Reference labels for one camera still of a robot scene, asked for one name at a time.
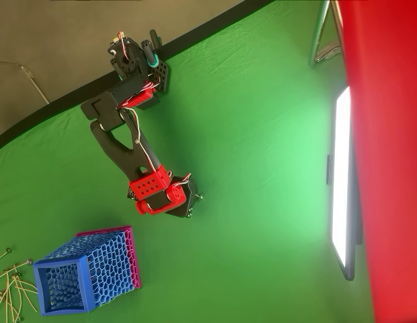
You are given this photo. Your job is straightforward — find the blue and pink lattice basket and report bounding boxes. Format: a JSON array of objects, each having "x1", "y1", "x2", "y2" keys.
[{"x1": 32, "y1": 224, "x2": 143, "y2": 317}]

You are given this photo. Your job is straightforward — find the green cloth with black edge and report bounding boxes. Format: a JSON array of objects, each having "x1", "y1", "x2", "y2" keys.
[{"x1": 0, "y1": 0, "x2": 376, "y2": 323}]

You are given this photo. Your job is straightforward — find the flat LED light panel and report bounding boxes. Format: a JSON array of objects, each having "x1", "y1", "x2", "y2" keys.
[{"x1": 326, "y1": 85, "x2": 364, "y2": 282}]

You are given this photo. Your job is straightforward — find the clear plastic stand foot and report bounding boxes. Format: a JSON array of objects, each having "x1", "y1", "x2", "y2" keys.
[{"x1": 315, "y1": 42, "x2": 343, "y2": 65}]

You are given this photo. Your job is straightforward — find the red fabric sheet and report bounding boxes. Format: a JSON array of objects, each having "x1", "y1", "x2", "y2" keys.
[{"x1": 336, "y1": 0, "x2": 417, "y2": 323}]

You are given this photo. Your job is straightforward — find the chrome tube stand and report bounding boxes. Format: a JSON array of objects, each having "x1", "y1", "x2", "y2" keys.
[{"x1": 308, "y1": 0, "x2": 346, "y2": 68}]

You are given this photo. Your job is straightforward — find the black clamp with teal ring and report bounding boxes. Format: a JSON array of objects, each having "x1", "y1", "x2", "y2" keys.
[{"x1": 141, "y1": 29, "x2": 162, "y2": 69}]

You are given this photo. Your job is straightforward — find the thin grey floor cable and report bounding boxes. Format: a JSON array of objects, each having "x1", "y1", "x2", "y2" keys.
[{"x1": 0, "y1": 59, "x2": 51, "y2": 106}]

